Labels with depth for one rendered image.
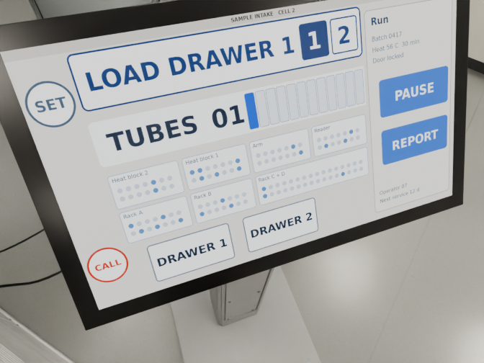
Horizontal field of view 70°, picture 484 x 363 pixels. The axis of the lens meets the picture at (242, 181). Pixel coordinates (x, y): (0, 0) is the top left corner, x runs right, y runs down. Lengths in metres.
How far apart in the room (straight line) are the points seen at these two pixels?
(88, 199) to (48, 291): 1.22
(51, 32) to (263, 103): 0.20
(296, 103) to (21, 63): 0.26
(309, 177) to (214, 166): 0.12
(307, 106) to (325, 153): 0.06
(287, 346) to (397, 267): 0.58
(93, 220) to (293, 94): 0.25
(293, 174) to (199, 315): 1.03
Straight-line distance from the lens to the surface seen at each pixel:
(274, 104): 0.38
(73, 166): 0.37
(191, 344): 1.36
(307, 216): 0.43
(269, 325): 1.37
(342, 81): 0.42
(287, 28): 0.39
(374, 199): 0.48
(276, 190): 0.40
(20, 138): 0.37
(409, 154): 0.49
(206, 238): 0.40
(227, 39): 0.37
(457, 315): 1.68
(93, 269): 0.41
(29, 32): 0.37
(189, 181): 0.37
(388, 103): 0.46
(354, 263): 1.56
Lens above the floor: 1.38
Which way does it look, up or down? 57 degrees down
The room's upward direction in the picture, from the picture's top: 5 degrees clockwise
